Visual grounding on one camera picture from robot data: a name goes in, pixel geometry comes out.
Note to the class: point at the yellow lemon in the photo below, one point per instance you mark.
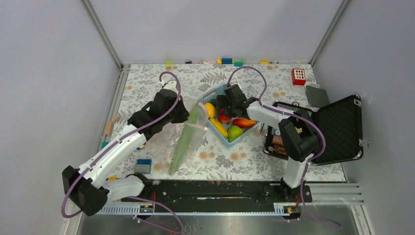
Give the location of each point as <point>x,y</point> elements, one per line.
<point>211,110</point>

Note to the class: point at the grey building block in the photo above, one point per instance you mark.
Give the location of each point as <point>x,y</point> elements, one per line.
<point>142,168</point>

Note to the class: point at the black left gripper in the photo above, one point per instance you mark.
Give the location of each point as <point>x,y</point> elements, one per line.
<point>184,113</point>

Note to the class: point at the black open carrying case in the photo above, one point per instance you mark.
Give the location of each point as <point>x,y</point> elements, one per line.
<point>341,125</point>

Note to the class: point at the green apple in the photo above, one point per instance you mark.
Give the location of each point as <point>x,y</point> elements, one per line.
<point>234,132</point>

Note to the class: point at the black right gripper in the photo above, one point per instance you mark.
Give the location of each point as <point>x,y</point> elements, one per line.
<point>222,100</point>

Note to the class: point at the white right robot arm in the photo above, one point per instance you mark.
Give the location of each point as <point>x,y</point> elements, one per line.
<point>301,138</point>

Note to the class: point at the blue building block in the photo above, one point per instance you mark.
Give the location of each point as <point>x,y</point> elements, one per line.
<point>144,162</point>

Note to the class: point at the blue block at wall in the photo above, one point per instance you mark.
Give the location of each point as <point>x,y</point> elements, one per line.
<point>226,61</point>

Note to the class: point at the teal block at wall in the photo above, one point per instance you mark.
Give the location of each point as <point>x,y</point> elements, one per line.
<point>238,64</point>

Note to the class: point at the brown patterned roll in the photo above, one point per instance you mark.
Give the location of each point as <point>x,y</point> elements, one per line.
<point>278,145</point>

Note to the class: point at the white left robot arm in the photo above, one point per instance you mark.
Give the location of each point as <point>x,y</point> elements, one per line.
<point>87,186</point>

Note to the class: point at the red orange mango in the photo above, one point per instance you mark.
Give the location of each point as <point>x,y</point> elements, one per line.
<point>244,123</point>

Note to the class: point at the red window block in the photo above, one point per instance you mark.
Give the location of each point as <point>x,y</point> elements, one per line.
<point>298,77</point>

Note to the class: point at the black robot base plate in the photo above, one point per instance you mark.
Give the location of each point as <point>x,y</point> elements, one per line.
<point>188,196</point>

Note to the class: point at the yellow corn cob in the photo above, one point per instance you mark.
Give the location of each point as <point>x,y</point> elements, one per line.
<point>219,127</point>

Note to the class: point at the light blue plastic basket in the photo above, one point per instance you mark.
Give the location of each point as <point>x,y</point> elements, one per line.
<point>211,95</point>

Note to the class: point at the grey building baseplate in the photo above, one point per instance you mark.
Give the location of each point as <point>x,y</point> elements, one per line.
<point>316,97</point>

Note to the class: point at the red apple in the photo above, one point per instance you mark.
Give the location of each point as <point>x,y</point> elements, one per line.
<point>224,118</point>

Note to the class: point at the clear pink zip top bag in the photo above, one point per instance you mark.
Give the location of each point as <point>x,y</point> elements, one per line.
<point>161,147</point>

